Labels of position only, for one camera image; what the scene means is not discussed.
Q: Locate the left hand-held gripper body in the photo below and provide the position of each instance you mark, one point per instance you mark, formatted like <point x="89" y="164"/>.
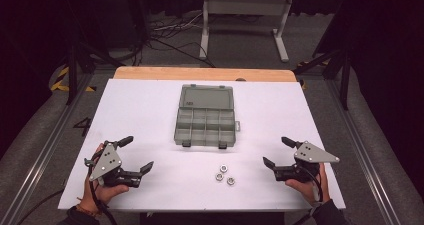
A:
<point x="105" y="161"/>

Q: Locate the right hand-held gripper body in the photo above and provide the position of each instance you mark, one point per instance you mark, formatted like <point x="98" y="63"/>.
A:
<point x="313" y="155"/>

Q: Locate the silver metal nut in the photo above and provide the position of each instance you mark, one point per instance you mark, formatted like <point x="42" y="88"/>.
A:
<point x="223" y="168"/>
<point x="230" y="181"/>
<point x="219" y="176"/>

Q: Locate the grey transparent compartment box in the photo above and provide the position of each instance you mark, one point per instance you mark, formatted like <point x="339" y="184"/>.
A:
<point x="205" y="118"/>

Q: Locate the person's left hand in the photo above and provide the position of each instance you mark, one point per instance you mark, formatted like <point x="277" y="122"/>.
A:
<point x="103" y="195"/>

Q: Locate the person's right hand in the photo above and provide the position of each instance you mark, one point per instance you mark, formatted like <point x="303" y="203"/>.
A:
<point x="308" y="188"/>

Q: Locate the black tripod stand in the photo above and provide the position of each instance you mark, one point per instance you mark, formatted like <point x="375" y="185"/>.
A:
<point x="72" y="71"/>
<point x="345" y="75"/>

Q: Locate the yellow black floor tape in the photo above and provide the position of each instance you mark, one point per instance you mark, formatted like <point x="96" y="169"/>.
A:
<point x="59" y="83"/>

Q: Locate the aluminium floor rail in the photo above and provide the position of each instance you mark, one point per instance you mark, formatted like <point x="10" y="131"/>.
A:
<point x="363" y="151"/>
<point x="40" y="158"/>

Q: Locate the white metal stand frame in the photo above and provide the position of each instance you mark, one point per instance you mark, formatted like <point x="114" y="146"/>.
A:
<point x="246" y="6"/>

